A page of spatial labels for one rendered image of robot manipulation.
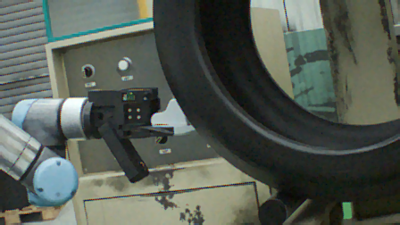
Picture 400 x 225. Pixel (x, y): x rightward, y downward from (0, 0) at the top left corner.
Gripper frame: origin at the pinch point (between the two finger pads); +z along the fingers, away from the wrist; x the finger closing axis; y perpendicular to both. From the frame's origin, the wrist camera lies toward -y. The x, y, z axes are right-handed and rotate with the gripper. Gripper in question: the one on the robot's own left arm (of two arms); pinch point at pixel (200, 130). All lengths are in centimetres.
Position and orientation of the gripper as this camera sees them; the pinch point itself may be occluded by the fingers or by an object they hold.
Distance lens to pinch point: 137.4
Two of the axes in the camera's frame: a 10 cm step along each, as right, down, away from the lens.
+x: 3.3, -1.0, 9.4
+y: -0.4, -10.0, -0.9
